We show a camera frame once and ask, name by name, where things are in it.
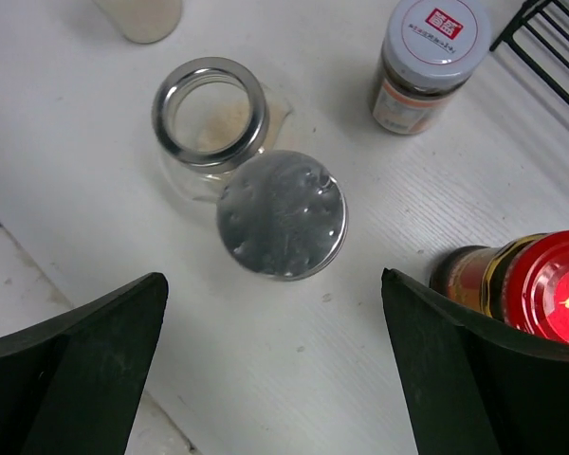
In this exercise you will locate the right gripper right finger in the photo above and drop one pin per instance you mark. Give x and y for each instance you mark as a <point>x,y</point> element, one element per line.
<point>472,384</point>

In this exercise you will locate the open glass jar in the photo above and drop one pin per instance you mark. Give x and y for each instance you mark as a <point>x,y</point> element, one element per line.
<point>209,116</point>

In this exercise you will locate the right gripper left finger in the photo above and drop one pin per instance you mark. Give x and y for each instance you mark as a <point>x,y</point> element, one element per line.
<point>72,384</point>

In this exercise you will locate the black wire rack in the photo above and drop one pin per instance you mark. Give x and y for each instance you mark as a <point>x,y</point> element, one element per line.
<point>538,34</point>

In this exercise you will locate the black cap white bottle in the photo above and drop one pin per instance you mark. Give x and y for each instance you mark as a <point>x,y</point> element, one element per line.
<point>142,21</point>

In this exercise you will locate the white lid dark jar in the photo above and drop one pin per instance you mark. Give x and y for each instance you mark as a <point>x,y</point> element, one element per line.
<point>429,51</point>

